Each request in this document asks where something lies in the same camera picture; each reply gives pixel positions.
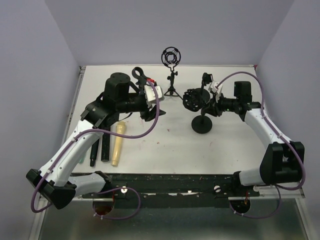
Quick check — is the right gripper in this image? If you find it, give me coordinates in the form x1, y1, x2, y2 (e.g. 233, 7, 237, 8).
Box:
202, 91, 240, 117

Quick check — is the edge microphone stand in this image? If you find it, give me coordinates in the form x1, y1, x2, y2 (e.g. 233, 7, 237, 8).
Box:
195, 72, 213, 104

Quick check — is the round base microphone stand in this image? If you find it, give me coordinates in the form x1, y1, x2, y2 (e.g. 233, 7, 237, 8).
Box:
131, 66, 149, 88

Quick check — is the gold microphone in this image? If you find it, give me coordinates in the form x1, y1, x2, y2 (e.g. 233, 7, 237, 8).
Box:
111, 121, 127, 167

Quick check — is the black tripod microphone stand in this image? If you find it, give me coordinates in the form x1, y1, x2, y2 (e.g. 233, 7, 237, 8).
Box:
161, 46, 183, 100

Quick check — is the black glitter microphone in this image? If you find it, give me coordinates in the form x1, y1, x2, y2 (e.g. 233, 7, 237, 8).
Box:
101, 133, 111, 163

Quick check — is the small black microphone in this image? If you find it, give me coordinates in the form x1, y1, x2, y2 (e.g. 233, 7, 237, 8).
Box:
89, 139, 100, 167

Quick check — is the teal microphone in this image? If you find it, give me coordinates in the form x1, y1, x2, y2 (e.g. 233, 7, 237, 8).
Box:
78, 155, 85, 164

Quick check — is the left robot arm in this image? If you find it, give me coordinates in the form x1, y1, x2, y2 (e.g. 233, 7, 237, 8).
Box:
26, 72, 165, 210

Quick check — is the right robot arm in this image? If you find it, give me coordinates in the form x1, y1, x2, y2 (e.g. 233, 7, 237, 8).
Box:
202, 81, 306, 196

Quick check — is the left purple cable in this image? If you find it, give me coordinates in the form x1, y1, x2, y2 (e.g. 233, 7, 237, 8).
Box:
30, 80, 161, 221

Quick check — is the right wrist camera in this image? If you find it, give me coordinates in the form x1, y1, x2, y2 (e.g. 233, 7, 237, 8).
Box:
208, 81, 223, 98

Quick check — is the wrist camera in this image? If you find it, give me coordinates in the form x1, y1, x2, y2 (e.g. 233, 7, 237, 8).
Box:
208, 81, 223, 98
144, 84, 165, 105

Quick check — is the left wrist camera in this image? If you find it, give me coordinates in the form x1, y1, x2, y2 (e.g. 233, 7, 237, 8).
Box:
144, 84, 165, 105

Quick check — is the black mounting rail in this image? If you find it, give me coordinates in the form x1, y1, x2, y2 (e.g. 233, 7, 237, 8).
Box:
82, 173, 260, 209

